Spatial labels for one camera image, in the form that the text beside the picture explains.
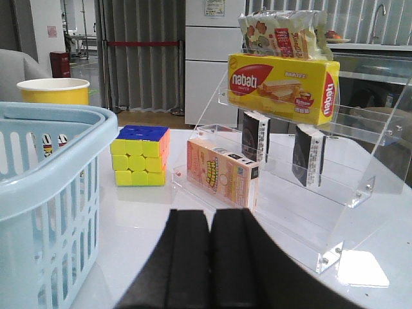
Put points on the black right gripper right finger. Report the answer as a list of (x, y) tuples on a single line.
[(250, 271)]

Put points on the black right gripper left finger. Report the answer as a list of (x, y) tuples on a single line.
[(176, 274)]

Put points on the light blue plastic basket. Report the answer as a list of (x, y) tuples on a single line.
[(49, 200)]

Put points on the pale yellow tissue pack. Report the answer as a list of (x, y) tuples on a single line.
[(296, 34)]

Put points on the colourful puzzle cube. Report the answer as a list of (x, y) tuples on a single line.
[(140, 154)]

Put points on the black box right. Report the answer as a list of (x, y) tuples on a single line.
[(308, 155)]

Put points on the black box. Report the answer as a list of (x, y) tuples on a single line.
[(255, 136), (308, 155)]

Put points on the clear acrylic right shelf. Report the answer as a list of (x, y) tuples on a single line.
[(306, 220)]

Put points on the black box left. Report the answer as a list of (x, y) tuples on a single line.
[(255, 136)]

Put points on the red belt barrier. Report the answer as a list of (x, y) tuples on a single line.
[(179, 110)]

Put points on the yellow nabati wafer box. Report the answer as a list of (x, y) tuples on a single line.
[(296, 89)]

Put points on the yellow popcorn paper cup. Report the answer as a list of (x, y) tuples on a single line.
[(55, 91)]

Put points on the dark kitchen counter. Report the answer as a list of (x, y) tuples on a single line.
[(375, 107)]

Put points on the white refrigerator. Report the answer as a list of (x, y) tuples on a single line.
[(211, 34)]

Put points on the red bin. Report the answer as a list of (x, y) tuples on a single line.
[(60, 64)]

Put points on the fruit plate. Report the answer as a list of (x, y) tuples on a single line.
[(333, 37)]

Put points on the grey armchair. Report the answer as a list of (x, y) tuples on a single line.
[(15, 67)]

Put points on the chrome faucet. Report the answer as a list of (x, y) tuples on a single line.
[(381, 9)]

